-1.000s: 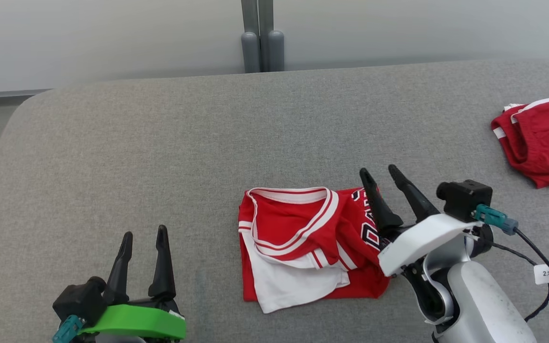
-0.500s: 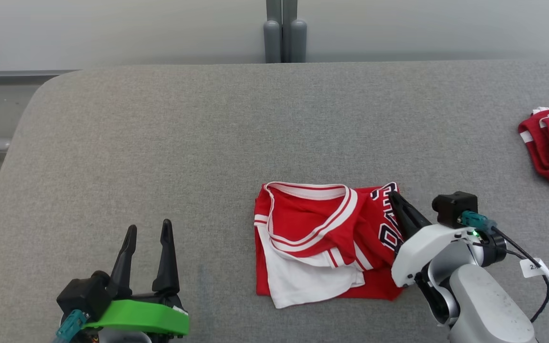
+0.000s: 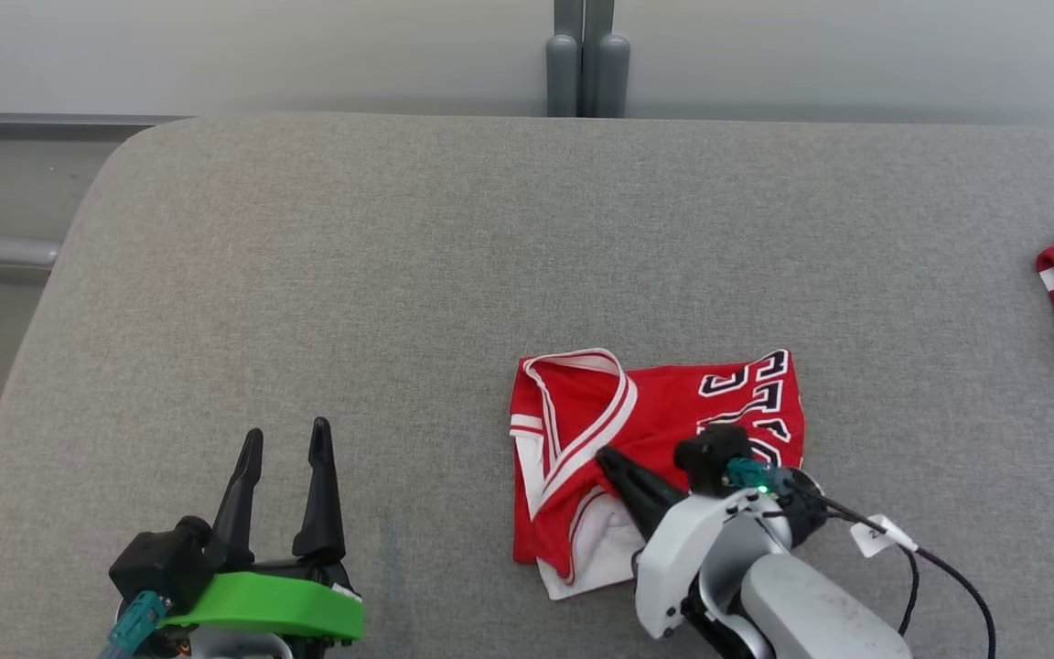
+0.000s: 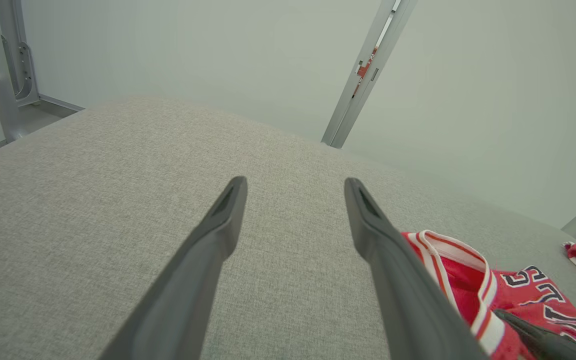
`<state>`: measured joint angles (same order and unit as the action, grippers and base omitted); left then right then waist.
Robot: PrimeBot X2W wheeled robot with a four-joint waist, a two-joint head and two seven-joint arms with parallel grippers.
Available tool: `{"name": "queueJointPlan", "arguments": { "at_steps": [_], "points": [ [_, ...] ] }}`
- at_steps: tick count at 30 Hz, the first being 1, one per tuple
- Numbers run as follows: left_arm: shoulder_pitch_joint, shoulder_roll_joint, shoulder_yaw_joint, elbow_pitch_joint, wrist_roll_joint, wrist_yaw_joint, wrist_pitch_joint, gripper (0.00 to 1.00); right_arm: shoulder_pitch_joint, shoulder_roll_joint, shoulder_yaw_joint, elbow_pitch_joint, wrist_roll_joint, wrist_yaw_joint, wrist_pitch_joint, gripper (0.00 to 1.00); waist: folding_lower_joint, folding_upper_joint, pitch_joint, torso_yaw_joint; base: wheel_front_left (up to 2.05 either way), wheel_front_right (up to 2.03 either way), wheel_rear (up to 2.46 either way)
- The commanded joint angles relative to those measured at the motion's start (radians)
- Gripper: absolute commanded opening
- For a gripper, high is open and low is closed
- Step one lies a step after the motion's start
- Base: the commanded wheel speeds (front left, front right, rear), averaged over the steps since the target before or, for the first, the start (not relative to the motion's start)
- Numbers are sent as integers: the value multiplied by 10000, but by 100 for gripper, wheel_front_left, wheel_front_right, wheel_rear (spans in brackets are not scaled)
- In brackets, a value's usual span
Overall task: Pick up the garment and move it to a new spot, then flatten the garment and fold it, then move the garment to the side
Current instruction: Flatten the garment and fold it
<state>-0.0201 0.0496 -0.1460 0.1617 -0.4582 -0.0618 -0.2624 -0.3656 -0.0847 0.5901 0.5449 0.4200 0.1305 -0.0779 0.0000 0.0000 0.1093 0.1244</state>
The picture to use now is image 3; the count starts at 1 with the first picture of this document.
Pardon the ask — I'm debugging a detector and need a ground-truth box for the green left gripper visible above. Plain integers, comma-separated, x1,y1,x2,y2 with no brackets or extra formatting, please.
156,417,365,643

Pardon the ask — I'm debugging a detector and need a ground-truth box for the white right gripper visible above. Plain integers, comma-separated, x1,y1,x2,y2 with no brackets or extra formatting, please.
596,446,798,640

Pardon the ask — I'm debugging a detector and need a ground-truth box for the red and white jersey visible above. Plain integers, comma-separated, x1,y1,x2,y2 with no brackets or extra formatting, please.
510,348,807,601

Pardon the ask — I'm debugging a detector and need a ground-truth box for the white cable label tag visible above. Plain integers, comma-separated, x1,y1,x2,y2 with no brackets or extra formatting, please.
850,514,920,559

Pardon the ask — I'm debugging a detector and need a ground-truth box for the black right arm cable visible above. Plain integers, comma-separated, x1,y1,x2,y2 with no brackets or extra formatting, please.
801,494,999,659

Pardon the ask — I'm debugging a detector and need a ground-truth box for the grey partition post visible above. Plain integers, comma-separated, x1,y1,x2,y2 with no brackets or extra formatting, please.
545,0,583,118
583,0,630,118

